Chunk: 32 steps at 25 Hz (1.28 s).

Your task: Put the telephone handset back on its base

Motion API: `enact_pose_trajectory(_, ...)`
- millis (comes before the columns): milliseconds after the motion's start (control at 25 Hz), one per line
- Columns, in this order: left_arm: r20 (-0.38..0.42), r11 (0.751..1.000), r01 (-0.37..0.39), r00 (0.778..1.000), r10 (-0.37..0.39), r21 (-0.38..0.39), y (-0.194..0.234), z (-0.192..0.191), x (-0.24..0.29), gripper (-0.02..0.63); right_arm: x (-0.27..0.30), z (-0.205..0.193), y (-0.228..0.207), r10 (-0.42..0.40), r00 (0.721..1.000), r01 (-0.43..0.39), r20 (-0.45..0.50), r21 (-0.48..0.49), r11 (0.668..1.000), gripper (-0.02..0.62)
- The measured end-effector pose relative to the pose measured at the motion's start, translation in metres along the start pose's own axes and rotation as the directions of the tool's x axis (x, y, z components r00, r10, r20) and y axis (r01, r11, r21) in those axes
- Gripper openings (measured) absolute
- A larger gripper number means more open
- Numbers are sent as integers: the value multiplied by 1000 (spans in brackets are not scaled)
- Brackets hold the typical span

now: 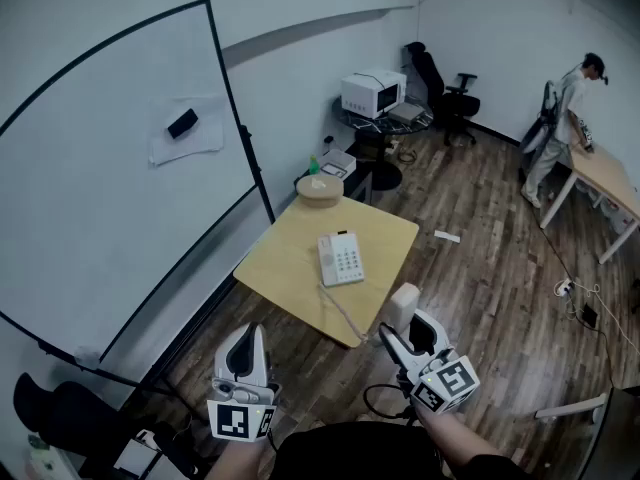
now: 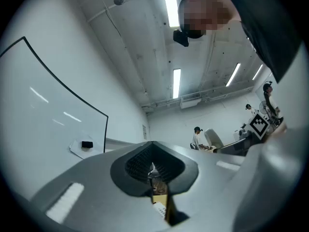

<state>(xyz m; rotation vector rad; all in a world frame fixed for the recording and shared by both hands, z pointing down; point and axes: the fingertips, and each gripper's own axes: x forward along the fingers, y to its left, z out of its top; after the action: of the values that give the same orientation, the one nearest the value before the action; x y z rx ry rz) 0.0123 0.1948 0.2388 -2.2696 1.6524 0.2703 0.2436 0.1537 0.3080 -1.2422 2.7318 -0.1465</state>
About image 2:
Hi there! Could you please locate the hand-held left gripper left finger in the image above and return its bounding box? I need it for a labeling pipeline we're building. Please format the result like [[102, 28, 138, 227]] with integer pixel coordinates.
[[30, 141, 170, 232]]

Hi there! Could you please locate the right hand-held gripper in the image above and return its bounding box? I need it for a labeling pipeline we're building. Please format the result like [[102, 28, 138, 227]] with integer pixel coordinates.
[[247, 112, 271, 142]]

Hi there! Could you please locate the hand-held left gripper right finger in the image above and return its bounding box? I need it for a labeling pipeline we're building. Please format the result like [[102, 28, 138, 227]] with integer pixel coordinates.
[[153, 141, 247, 232]]

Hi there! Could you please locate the standing fan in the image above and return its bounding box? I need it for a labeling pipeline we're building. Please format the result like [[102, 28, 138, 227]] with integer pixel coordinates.
[[258, 100, 269, 117]]

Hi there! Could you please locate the white paper sheet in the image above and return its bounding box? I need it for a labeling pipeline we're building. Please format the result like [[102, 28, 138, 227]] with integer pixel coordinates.
[[69, 134, 105, 160]]

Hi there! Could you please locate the white chair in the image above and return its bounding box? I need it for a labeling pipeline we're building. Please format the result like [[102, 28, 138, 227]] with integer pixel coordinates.
[[203, 128, 225, 152]]

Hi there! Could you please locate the white desk telephone base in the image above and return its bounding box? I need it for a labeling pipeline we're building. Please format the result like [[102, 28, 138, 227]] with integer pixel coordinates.
[[154, 202, 168, 220]]

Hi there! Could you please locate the long ceiling light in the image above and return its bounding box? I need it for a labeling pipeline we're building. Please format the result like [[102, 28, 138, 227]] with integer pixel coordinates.
[[225, 62, 242, 87], [252, 64, 264, 81], [160, 0, 181, 29], [172, 68, 182, 100]]

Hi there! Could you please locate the white air conditioner unit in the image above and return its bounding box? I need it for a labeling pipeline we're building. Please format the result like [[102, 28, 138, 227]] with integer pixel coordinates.
[[179, 93, 202, 110]]

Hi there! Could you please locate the black-framed whiteboard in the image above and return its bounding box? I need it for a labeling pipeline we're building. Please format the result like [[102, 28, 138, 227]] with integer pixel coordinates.
[[0, 36, 109, 156]]

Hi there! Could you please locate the person's black shirt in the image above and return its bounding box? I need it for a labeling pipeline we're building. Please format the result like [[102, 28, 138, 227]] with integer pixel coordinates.
[[216, 0, 303, 84]]

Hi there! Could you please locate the person's head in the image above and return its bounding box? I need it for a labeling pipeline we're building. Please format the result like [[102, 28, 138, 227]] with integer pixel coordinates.
[[177, 0, 242, 40]]

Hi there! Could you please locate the black head-mounted camera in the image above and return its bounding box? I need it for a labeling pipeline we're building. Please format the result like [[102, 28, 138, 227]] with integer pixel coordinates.
[[172, 0, 209, 48]]

